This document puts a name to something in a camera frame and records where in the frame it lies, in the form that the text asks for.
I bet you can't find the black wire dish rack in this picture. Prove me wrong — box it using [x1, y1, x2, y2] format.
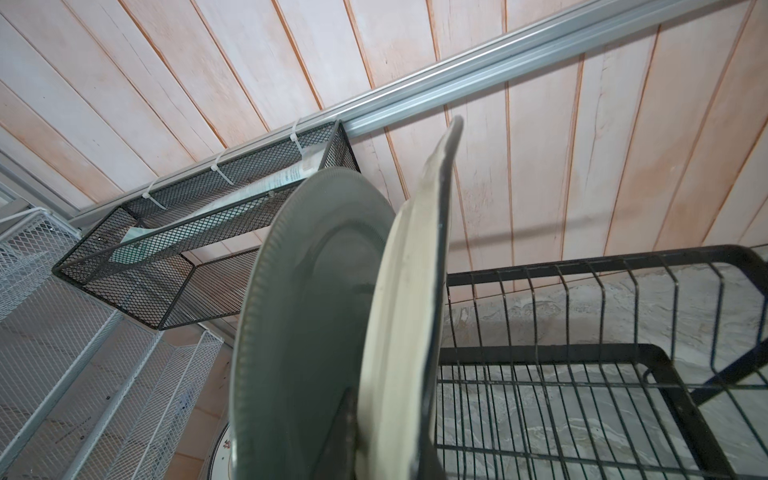
[434, 245, 767, 479]

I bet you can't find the large teal green plate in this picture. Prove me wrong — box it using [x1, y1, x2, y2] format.
[230, 167, 395, 479]

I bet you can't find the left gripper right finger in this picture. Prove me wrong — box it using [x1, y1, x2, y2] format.
[416, 434, 447, 480]

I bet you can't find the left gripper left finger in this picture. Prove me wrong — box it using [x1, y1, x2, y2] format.
[311, 388, 358, 480]

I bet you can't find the horizontal aluminium wall rail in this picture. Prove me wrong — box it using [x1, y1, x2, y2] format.
[69, 1, 723, 229]

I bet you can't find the cream floral plate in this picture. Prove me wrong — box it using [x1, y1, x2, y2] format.
[355, 116, 464, 479]

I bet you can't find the black mesh wall basket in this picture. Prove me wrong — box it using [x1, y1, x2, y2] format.
[52, 121, 358, 330]

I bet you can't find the white wire mesh shelf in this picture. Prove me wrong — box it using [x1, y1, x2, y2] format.
[1, 208, 223, 479]

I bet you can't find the white plate black outline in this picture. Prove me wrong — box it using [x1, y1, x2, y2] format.
[206, 424, 234, 480]

